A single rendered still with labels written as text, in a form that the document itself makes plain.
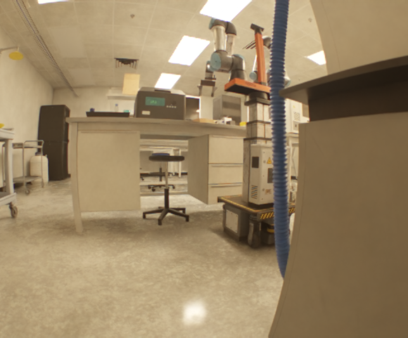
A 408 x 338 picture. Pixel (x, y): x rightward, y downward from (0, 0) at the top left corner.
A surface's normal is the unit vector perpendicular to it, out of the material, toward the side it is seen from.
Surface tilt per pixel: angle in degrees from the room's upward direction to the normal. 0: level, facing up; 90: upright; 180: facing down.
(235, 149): 90
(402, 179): 90
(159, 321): 0
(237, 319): 0
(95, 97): 90
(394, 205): 90
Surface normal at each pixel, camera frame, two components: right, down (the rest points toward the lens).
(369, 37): -0.92, 0.01
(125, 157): 0.40, 0.06
